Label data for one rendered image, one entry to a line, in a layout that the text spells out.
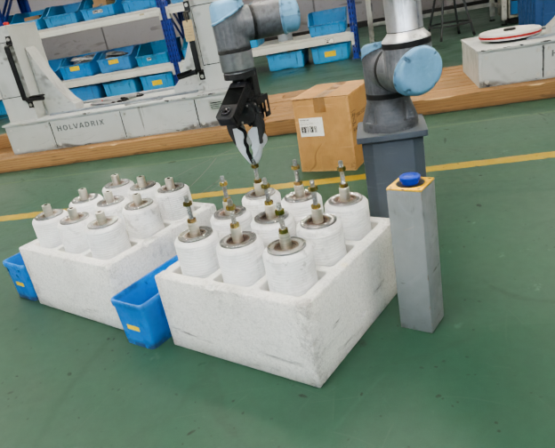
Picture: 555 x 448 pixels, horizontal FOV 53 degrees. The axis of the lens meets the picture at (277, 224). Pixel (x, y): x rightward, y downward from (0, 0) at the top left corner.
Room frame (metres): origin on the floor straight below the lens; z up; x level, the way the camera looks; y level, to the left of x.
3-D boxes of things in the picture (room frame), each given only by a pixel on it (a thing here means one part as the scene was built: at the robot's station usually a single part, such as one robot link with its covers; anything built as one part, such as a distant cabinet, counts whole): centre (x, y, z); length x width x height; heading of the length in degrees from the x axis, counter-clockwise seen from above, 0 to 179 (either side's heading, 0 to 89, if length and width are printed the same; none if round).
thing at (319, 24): (5.79, -0.88, 0.36); 0.50 x 0.38 x 0.21; 167
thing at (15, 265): (1.58, 0.68, 0.06); 0.30 x 0.11 x 0.12; 140
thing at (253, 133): (1.28, 0.00, 0.38); 0.06 x 0.03 x 0.09; 152
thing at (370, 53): (1.49, -0.36, 0.47); 0.13 x 0.12 x 0.14; 11
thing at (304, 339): (1.11, 0.01, 0.09); 0.39 x 0.39 x 0.18; 51
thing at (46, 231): (1.43, 0.60, 0.16); 0.10 x 0.10 x 0.18
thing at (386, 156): (1.49, -0.36, 0.15); 0.19 x 0.19 x 0.30; 77
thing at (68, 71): (6.38, 1.74, 0.36); 0.50 x 0.38 x 0.21; 167
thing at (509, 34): (2.95, -1.38, 0.29); 0.30 x 0.30 x 0.06
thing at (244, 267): (1.02, 0.08, 0.16); 0.10 x 0.10 x 0.18
